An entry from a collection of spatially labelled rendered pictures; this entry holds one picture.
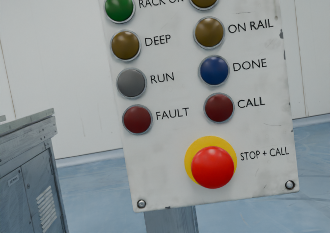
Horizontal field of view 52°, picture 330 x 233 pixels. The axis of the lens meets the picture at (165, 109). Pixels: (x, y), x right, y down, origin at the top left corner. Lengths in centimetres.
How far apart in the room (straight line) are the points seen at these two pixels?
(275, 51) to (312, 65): 434
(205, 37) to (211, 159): 11
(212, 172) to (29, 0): 408
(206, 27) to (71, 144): 395
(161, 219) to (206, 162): 14
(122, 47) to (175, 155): 12
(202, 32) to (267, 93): 9
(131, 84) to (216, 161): 11
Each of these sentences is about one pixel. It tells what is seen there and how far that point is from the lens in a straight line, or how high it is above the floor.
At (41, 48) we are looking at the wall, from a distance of 421.
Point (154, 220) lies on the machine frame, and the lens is 43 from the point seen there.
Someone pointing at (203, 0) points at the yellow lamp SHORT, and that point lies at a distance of 33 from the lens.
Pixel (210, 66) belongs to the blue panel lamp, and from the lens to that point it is 32.
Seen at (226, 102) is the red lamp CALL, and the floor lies 93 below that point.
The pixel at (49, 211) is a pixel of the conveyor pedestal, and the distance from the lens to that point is 187.
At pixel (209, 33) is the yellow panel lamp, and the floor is 99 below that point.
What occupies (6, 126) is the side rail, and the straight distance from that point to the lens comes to 145.
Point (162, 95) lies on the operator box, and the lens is 33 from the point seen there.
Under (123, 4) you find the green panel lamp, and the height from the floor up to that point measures 103.
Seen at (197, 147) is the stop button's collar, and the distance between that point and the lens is 33.
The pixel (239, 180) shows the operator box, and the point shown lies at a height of 85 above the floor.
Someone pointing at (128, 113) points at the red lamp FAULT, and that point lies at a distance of 33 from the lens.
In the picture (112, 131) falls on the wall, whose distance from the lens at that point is 414.
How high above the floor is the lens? 97
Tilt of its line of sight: 7 degrees down
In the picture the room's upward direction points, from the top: 9 degrees counter-clockwise
